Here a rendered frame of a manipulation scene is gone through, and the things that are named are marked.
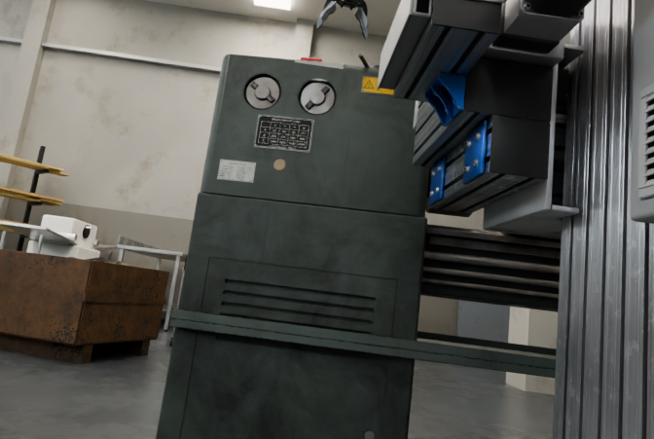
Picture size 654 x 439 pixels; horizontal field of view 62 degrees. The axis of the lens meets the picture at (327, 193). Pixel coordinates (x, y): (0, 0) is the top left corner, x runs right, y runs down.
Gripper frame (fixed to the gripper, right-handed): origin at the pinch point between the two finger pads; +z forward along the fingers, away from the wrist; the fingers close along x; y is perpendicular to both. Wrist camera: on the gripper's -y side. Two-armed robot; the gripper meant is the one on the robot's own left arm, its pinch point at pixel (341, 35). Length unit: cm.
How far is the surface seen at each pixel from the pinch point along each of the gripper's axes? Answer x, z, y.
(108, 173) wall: -268, 139, -765
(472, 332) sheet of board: 347, 271, -635
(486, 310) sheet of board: 367, 237, -647
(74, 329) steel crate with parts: -120, 181, -195
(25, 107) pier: -419, 57, -783
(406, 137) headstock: 19.1, 27.9, 27.5
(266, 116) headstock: -17.6, 29.1, 19.7
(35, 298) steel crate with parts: -153, 170, -212
